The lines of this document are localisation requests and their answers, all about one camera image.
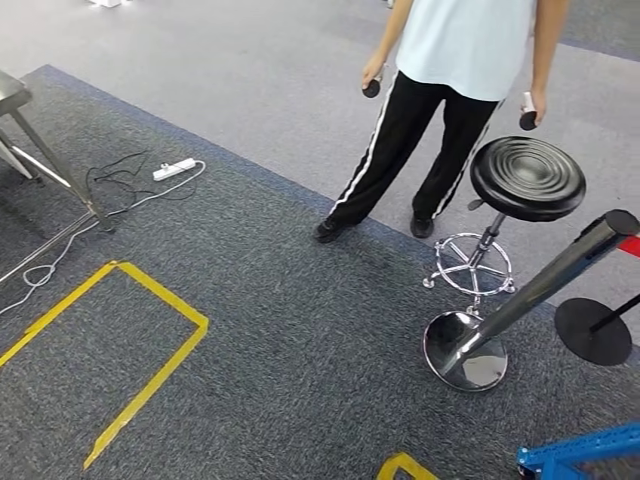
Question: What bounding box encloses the blue metal shelf rack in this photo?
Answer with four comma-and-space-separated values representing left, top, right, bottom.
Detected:
517, 423, 640, 480

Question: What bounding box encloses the steel workbench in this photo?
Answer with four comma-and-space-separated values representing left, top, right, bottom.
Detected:
0, 69, 116, 283

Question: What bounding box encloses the white power strip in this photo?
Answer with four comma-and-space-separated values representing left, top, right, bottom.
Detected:
152, 157, 197, 182

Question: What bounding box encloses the person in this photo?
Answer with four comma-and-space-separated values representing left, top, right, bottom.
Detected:
313, 0, 571, 244

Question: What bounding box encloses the black round stool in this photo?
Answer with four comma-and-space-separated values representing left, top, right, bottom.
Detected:
422, 135, 587, 316

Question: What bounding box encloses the white cable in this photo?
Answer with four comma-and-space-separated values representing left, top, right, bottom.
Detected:
0, 215, 109, 318
107, 160, 207, 220

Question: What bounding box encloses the thin black cable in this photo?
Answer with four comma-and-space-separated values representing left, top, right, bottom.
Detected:
85, 150, 198, 213

